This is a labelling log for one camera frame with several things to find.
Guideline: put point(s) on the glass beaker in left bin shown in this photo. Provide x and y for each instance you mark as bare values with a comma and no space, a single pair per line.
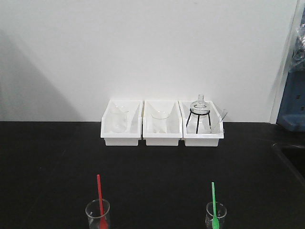
119,119

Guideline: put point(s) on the black sink basin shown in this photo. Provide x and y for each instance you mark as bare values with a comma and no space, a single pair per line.
293,156

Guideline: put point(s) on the right white storage bin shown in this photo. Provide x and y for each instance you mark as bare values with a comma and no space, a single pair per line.
202,138

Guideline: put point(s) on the round glass flask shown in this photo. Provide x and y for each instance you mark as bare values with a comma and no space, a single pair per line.
200,106

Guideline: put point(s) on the red plastic spoon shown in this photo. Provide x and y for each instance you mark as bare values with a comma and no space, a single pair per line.
100,193

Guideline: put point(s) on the middle white storage bin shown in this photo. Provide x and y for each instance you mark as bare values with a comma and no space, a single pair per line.
174,123

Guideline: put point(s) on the black wire tripod stand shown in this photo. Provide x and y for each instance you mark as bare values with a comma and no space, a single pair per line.
198,115

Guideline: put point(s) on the white storage bin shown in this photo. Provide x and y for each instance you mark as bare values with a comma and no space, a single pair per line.
133,133
174,123
202,138

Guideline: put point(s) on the blue equipment at right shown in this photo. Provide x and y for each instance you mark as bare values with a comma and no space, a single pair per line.
292,110

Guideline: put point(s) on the glass beaker in bin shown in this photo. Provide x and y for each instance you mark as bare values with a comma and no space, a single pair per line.
159,122
119,119

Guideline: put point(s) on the green plastic spoon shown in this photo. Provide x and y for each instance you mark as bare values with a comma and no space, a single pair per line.
215,221

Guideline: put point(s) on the left front glass beaker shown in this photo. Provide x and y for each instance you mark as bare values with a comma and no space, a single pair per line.
96,219

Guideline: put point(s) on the left white storage bin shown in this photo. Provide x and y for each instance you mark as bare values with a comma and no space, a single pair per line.
133,133

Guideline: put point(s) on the clear glass dish in bin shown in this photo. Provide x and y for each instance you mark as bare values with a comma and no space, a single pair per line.
215,128

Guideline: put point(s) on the glass beaker in middle bin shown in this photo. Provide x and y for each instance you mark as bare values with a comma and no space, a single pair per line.
159,122

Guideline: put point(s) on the right front glass beaker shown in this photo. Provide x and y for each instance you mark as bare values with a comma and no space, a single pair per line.
221,212

